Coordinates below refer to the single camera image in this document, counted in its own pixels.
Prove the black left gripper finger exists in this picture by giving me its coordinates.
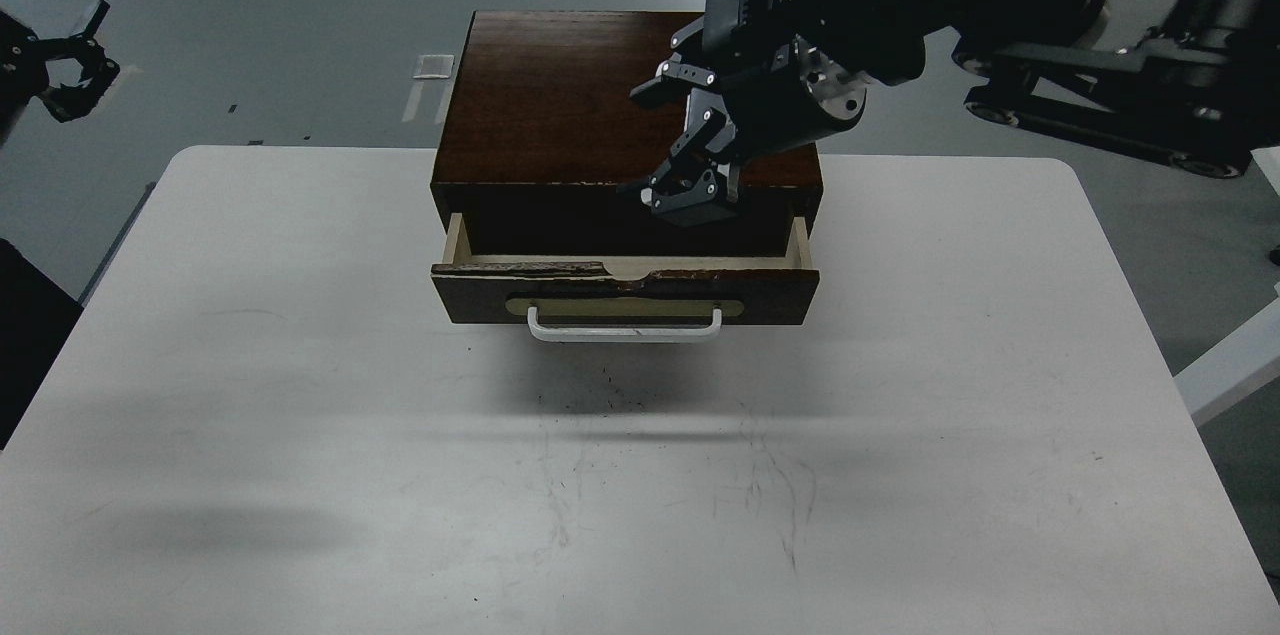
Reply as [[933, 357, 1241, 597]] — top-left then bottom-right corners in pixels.
[[29, 0, 122, 124]]

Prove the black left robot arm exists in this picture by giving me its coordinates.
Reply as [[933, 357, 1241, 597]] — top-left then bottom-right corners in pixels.
[[1, 0, 122, 143]]

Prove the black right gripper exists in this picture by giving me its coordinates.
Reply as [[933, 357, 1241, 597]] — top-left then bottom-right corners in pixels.
[[618, 15, 869, 228]]

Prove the dark wooden drawer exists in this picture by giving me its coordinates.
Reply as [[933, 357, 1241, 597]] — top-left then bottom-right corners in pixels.
[[431, 214, 820, 343]]

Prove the dark wooden drawer cabinet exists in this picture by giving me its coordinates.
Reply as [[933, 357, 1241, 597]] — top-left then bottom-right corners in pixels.
[[430, 12, 823, 257]]

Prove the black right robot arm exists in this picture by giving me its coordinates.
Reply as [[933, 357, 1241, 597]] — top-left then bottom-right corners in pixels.
[[621, 0, 1277, 227]]

